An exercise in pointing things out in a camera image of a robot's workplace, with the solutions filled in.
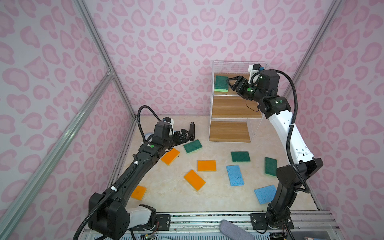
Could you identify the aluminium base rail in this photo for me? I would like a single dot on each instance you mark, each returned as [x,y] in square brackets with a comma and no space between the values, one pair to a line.
[302,225]

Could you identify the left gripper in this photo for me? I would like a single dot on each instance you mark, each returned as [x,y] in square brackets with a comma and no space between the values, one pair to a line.
[179,140]

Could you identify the orange sponge left back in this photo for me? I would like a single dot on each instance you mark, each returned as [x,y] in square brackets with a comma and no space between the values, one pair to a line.
[170,156]

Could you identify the white wire wooden shelf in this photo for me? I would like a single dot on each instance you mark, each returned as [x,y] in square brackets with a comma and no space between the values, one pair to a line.
[232,118]

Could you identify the green sponge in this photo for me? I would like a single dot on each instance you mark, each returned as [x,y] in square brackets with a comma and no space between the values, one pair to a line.
[240,156]
[193,146]
[221,84]
[271,166]

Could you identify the orange sponge front left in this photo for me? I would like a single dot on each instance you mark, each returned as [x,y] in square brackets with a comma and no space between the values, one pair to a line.
[139,193]

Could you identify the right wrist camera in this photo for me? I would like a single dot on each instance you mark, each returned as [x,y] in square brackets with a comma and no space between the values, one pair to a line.
[255,69]

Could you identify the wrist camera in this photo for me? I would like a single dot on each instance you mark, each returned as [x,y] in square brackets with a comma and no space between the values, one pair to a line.
[171,122]
[255,69]

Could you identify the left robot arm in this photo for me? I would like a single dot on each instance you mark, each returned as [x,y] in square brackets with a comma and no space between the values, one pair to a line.
[107,211]

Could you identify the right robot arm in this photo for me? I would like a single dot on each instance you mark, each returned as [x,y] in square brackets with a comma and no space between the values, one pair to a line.
[302,162]

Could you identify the orange sponge front centre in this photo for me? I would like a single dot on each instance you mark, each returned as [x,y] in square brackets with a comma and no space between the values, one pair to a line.
[194,180]

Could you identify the grey cloth object front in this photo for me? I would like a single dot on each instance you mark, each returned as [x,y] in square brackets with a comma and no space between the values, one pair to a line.
[234,232]

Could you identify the blue sponge centre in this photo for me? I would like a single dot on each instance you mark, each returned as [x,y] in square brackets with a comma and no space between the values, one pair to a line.
[235,175]

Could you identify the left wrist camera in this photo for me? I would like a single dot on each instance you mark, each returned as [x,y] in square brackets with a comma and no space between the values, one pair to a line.
[171,122]

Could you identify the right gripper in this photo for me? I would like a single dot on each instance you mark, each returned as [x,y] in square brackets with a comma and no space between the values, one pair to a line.
[235,86]

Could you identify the orange sponge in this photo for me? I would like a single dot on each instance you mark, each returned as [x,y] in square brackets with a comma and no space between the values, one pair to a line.
[206,166]
[139,193]
[170,156]
[194,180]

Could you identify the blue sponge front right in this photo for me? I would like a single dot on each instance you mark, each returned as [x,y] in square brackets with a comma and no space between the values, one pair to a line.
[265,194]

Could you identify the blue sponge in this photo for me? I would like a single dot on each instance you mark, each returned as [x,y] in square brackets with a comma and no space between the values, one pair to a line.
[235,175]
[265,194]

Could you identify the black stapler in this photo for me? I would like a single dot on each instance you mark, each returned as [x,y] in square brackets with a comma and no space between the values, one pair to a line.
[192,132]

